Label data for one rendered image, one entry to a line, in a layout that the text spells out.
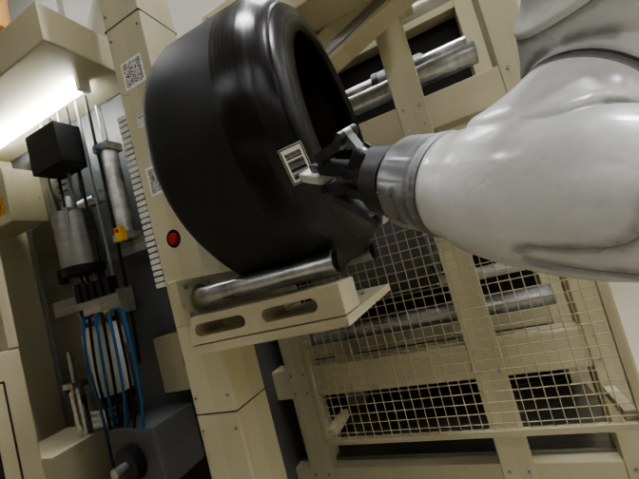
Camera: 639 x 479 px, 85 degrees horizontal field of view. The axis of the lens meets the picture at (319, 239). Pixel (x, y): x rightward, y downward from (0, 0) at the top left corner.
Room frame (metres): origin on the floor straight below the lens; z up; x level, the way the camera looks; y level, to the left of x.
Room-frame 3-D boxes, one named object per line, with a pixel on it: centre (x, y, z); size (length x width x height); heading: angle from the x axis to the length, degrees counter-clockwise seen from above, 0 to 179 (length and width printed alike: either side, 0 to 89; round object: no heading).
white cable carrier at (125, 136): (0.93, 0.42, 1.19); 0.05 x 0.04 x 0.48; 158
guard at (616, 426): (1.07, -0.25, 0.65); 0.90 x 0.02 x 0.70; 68
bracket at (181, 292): (0.91, 0.25, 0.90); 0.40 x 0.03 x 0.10; 158
